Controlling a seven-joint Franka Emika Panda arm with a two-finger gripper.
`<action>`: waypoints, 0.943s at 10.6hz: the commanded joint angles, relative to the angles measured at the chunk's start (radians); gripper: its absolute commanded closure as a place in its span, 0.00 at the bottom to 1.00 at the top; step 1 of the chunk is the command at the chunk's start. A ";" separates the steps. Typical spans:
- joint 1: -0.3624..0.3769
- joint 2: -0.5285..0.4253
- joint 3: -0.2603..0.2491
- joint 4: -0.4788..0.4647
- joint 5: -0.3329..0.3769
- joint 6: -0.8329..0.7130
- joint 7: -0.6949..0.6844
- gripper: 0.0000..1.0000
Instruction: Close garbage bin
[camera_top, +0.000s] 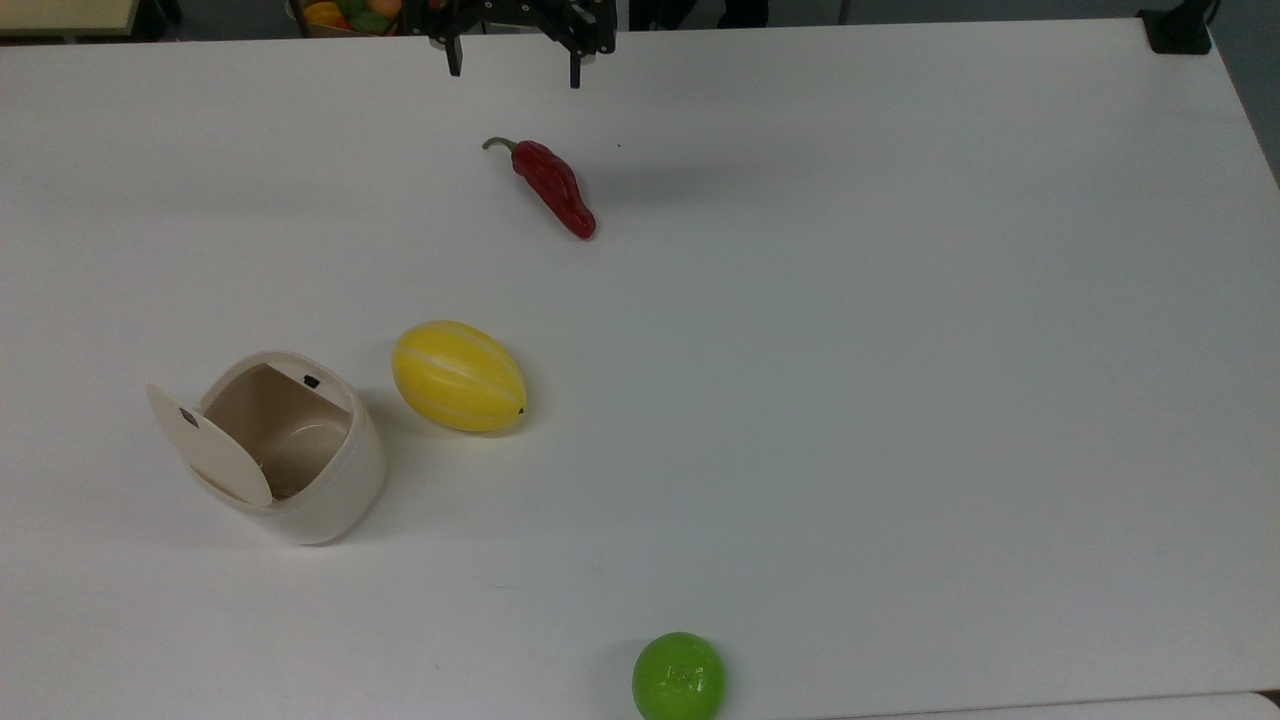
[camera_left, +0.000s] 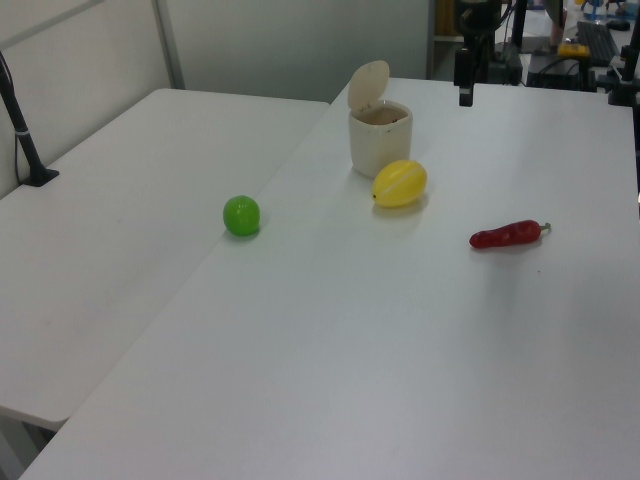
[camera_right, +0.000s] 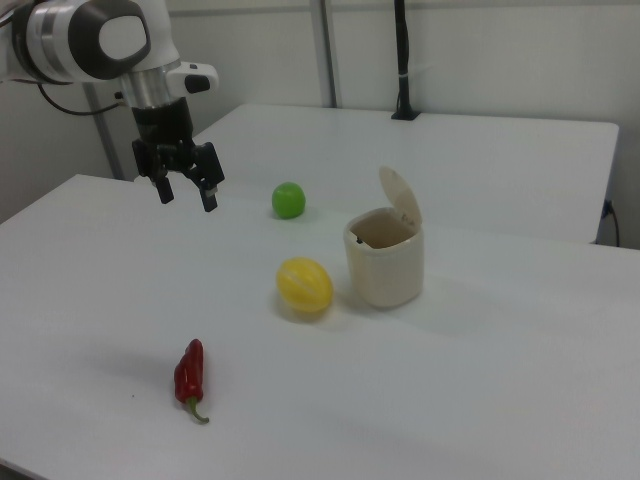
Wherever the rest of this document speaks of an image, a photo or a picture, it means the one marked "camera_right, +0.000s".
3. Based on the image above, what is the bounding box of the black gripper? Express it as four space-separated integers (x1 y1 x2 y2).
130 97 225 213

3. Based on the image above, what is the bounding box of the cream plastic garbage bin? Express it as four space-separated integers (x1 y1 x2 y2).
342 207 425 308

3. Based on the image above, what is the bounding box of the green toy apple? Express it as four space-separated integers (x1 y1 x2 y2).
271 181 307 220

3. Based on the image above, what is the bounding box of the yellow toy melon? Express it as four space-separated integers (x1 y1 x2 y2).
275 256 334 315

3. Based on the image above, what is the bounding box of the red toy chili pepper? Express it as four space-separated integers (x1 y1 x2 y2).
173 338 211 425

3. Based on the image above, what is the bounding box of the slim aluminium frame post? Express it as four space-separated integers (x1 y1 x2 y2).
82 84 125 180

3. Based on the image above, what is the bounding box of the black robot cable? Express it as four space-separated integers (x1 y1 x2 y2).
38 83 125 115

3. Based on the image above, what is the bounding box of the wide aluminium frame post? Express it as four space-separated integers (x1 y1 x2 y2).
308 0 342 109

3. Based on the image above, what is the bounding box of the black camera stand pole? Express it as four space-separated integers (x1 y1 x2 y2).
390 0 422 122

